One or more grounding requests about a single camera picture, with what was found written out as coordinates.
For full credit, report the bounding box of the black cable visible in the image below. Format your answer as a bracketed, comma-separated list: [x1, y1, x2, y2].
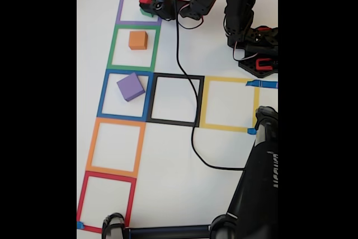
[166, 0, 247, 171]

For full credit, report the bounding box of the red square frame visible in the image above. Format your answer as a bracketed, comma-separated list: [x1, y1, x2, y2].
[77, 170, 137, 234]

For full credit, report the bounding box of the blue tape strip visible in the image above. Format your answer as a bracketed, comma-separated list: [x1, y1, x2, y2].
[246, 80, 279, 89]

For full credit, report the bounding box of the yellow square frame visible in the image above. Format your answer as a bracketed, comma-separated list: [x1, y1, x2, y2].
[200, 76, 260, 133]

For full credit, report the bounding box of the orange square frame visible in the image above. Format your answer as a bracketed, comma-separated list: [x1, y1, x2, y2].
[86, 117, 147, 179]

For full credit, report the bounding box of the large purple cube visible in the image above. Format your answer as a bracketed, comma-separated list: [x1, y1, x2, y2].
[116, 72, 145, 102]

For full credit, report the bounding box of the purple square frame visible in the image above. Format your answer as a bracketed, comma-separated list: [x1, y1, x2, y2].
[115, 0, 163, 26]

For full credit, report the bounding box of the orange cube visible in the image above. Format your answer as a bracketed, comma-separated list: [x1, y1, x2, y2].
[128, 31, 148, 51]

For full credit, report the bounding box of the blue square frame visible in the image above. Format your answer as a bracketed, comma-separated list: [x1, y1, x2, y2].
[96, 69, 154, 122]

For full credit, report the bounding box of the black square frame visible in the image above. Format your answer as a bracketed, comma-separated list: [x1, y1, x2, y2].
[145, 72, 205, 128]

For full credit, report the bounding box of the black tripod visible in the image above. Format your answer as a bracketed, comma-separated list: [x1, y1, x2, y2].
[101, 106, 279, 239]

